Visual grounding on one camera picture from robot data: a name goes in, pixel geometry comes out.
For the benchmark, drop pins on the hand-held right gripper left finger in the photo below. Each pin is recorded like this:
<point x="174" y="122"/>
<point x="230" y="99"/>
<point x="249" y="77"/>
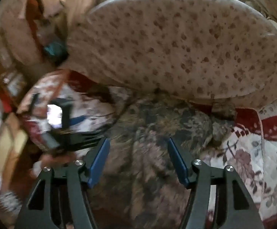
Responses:
<point x="100" y="158"/>

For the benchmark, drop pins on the red white floral quilt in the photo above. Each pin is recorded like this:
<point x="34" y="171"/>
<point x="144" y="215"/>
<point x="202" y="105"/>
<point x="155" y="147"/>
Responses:
<point x="245" y="152"/>

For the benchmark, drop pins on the person's left hand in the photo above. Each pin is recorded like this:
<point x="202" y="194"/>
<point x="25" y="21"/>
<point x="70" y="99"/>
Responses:
<point x="55" y="159"/>

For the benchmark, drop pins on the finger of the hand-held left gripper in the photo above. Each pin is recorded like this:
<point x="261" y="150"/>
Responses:
<point x="79" y="120"/>

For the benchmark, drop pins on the dark floral garment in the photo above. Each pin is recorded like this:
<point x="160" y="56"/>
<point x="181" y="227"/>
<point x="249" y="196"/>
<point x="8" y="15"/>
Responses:
<point x="152" y="143"/>

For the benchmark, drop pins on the tan cardboard box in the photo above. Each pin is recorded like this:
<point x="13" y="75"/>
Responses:
<point x="6" y="152"/>

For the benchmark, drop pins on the beige curtain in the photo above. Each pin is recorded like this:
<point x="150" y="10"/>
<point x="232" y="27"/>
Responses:
<point x="79" y="0"/>

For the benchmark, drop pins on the teal object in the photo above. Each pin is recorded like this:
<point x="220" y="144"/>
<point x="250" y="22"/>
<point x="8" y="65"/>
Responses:
<point x="54" y="49"/>

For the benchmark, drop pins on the beige spotted pillow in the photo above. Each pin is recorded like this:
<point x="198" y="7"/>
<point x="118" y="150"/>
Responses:
<point x="176" y="47"/>

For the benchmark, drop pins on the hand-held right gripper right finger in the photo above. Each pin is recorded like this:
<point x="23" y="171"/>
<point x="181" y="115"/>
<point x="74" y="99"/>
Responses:
<point x="177" y="158"/>

